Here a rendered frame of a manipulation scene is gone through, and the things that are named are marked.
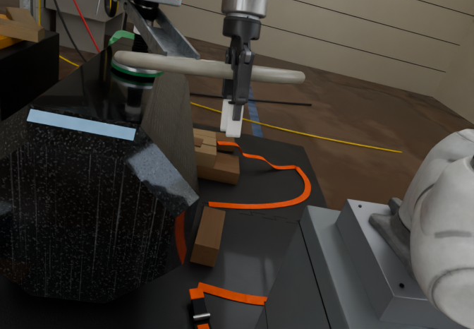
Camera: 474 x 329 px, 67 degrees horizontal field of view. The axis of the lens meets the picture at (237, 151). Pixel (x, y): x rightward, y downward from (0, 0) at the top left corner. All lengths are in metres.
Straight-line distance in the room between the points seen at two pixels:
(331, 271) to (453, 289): 0.33
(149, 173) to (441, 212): 0.84
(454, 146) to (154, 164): 0.82
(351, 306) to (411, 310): 0.11
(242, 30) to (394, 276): 0.55
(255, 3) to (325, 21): 5.93
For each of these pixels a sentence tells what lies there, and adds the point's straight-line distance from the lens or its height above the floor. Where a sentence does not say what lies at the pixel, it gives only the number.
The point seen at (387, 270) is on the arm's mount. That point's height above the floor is 0.87.
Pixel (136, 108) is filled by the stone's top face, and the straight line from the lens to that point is 1.26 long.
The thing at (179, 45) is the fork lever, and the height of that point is 1.01.
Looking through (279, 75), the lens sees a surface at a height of 1.13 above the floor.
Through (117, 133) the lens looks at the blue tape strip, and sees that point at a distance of 1.14.
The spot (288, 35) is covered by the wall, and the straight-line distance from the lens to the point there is 6.53.
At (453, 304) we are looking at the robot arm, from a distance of 0.57.
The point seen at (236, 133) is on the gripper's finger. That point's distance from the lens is 0.74.
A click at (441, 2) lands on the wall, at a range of 7.35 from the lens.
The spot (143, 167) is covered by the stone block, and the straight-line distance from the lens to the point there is 1.15.
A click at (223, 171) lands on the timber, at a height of 0.10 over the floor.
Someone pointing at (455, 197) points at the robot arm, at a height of 1.11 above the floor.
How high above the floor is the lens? 1.31
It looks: 27 degrees down
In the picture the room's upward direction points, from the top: 16 degrees clockwise
